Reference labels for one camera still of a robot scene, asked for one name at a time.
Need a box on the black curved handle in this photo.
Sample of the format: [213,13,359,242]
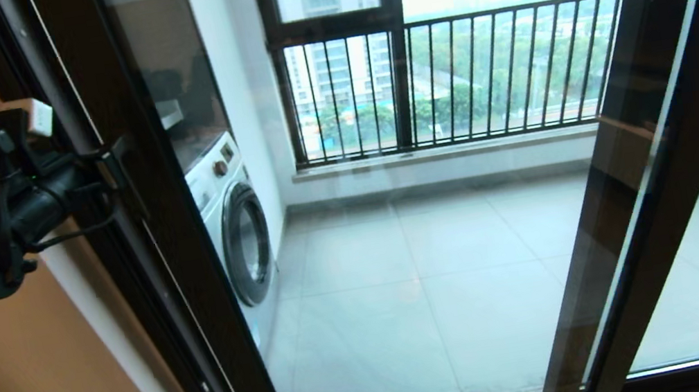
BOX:
[99,135,149,224]

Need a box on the dark brown sliding glass door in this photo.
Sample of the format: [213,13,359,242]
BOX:
[28,0,699,392]

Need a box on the dark brown niche panel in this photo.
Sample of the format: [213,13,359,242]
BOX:
[109,0,238,181]

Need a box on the white front-load washing machine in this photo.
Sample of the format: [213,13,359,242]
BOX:
[176,125,292,366]

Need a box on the long grey stone sill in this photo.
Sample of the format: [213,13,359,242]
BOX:
[290,120,601,184]

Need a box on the long black balcony railing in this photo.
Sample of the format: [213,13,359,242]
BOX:
[269,0,644,170]

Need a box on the dark brown fixed glass door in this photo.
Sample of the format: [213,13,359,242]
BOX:
[479,0,699,392]

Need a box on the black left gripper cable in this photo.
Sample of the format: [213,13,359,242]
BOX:
[0,146,127,260]

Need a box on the white wall shelf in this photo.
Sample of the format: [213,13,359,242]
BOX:
[156,98,186,132]

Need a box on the black balcony window frame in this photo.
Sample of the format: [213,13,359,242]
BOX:
[256,0,430,169]

